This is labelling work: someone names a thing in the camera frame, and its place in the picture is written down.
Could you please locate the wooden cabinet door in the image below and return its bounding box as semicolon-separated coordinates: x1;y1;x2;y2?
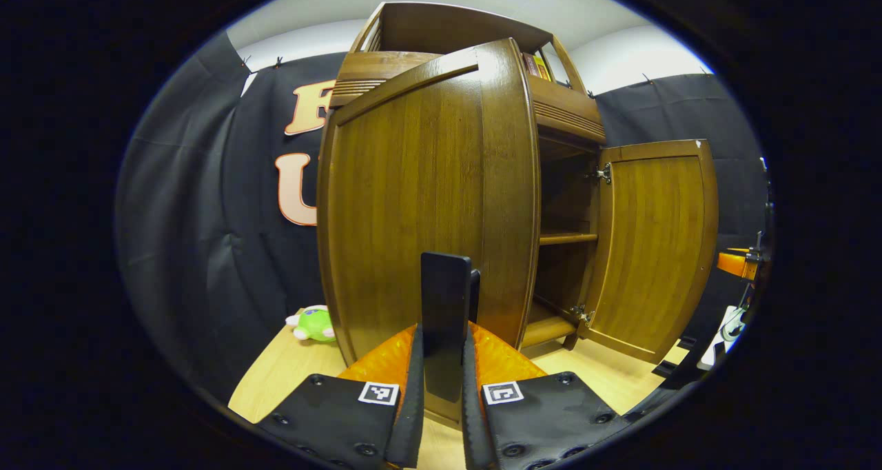
577;139;719;365
317;38;542;429

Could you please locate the black backdrop cloth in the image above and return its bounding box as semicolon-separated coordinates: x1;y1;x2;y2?
114;32;769;405

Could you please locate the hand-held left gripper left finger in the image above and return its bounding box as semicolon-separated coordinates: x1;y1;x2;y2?
255;323;424;470

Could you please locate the green plush toy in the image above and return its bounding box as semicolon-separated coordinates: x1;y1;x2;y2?
285;305;337;344

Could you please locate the black door handle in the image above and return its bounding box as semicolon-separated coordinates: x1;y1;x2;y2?
420;252;481;403

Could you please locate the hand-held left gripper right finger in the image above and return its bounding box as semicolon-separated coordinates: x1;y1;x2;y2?
460;322;631;470

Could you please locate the wooden double-door shoe cabinet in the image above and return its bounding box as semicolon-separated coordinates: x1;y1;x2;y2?
329;1;607;350

